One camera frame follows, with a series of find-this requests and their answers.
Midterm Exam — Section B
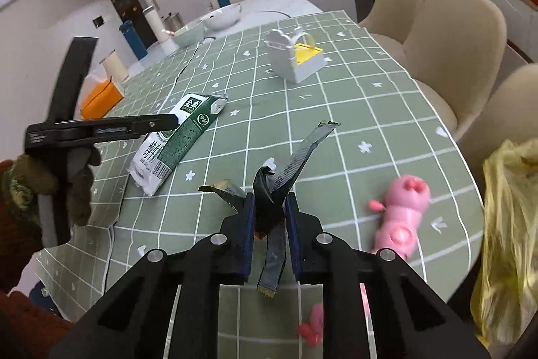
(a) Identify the orange tissue box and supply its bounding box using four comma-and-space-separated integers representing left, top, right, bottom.
79, 77, 124, 120

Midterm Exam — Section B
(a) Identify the green checked tablecloth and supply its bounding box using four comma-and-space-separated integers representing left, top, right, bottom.
33, 9, 485, 359

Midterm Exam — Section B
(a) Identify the beige chair near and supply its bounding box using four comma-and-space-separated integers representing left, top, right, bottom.
458, 64, 537, 190

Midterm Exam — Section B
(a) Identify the gloved hand on handle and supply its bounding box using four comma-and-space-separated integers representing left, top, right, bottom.
1, 147, 101, 226

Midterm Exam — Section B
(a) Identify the yellow trash bag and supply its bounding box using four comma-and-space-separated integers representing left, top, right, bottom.
470, 139, 538, 346

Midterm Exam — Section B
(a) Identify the green white milk pouch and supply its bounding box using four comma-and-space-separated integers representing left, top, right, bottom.
128, 93, 228, 196

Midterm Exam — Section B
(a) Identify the white bowl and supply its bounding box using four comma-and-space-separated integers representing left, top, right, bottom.
202, 4, 242, 31

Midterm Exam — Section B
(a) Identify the small pink toy piece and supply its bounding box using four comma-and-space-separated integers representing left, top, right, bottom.
297, 302, 324, 346

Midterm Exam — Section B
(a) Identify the steel lidded cup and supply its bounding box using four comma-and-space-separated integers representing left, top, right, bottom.
162, 13, 184, 32

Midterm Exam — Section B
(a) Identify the pink pig toy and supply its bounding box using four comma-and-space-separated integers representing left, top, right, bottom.
369, 175, 430, 260

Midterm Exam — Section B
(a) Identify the beige chair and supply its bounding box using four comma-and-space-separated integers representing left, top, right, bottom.
359, 0, 423, 44
374, 0, 508, 141
458, 64, 537, 190

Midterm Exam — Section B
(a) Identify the white thermos bottle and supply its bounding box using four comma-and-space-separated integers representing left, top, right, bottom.
143, 4, 178, 55

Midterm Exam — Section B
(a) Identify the blue bottle left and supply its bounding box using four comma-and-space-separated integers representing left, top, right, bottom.
119, 20, 148, 60

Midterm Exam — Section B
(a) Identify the beige chair middle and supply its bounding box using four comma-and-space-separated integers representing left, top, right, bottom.
374, 0, 508, 141

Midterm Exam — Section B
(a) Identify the beige chair far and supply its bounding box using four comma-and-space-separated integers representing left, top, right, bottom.
359, 0, 423, 44

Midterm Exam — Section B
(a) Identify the green bowl with spoon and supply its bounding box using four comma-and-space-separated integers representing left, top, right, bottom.
171, 20, 205, 48

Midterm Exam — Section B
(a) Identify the grey foil wrapper strip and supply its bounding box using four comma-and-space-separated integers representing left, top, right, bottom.
199, 120, 339, 297

